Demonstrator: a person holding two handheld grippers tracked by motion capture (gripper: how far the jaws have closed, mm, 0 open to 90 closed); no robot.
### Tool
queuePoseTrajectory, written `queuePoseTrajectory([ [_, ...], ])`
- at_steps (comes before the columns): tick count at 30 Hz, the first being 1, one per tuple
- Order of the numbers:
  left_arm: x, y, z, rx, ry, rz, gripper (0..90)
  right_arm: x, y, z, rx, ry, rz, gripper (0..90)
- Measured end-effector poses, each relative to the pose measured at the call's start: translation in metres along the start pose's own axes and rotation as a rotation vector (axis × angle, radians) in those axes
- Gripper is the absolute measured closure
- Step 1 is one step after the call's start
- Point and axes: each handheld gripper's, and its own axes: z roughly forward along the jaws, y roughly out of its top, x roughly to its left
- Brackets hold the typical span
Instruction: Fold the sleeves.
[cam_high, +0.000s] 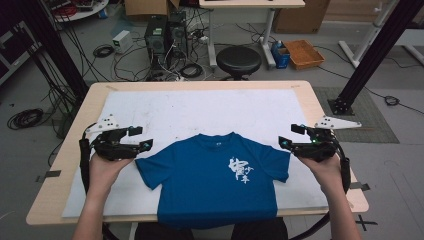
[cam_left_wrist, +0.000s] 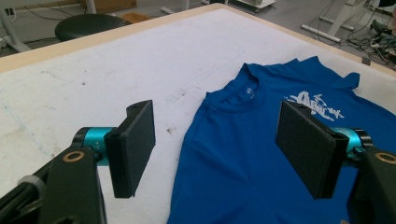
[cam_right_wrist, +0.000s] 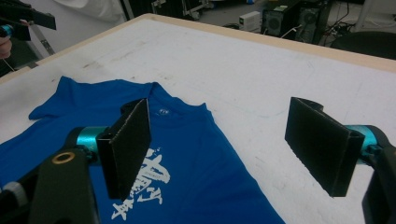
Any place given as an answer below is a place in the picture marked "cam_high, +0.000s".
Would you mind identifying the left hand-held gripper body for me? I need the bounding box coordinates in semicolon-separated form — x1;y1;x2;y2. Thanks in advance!
84;114;143;162

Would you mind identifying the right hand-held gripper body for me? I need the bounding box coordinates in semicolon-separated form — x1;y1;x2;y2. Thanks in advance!
289;114;363;164

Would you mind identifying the blue t-shirt with white print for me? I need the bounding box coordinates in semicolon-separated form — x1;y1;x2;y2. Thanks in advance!
134;131;292;230

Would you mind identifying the person's left hand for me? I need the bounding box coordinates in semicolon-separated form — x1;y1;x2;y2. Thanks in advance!
87;153;135;198

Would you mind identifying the person's right hand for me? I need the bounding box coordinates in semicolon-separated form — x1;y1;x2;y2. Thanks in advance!
296;154;345;197

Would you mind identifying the grey floor mat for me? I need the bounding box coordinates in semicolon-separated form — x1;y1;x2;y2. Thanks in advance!
313;86;400;145

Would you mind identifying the black tape strip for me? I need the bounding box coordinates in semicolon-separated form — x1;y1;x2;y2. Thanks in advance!
348;181;371;192
35;169;62;184

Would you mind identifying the white table mat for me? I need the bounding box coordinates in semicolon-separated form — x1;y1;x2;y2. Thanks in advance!
61;88;329;219

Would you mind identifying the blue box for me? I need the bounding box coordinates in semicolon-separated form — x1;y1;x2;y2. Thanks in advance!
270;40;291;70

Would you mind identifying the orange tray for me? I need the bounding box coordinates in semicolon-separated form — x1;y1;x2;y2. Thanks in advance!
283;39;326;71

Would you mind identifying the small white device box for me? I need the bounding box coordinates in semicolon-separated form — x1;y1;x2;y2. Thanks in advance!
111;29;134;55

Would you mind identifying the black round stool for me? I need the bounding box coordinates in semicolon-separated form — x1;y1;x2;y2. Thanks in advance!
215;45;263;82

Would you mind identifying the black computer tower green sticker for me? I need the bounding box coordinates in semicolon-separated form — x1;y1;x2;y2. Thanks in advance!
144;15;168;67

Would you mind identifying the black metal stand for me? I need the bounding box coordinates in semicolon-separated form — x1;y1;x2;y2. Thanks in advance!
327;0;424;116
14;0;90;102

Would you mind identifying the large closed cardboard box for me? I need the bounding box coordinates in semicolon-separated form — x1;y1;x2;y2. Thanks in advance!
273;0;331;35

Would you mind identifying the white metal stand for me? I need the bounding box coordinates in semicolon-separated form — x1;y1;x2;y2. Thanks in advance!
337;0;401;69

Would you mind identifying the open cardboard box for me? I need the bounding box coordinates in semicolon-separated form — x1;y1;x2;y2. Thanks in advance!
124;0;181;18

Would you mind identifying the round white table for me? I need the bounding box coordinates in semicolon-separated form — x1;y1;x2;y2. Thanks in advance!
49;0;110;23

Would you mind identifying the white desk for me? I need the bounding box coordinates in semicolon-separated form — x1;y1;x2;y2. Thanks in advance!
198;0;306;70

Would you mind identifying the dark equipment rack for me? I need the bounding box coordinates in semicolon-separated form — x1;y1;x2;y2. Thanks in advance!
0;19;42;85

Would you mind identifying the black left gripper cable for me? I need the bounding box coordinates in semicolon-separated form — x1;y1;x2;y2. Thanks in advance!
78;123;98;196

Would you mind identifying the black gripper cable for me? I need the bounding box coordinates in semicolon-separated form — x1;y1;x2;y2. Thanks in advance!
332;137;352;195
78;123;98;196

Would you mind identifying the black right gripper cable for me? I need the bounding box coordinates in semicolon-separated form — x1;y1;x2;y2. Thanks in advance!
332;137;352;195

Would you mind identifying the coiled black cable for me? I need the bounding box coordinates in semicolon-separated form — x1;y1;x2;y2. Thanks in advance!
383;95;401;107
6;107;45;131
92;44;116;59
179;62;205;80

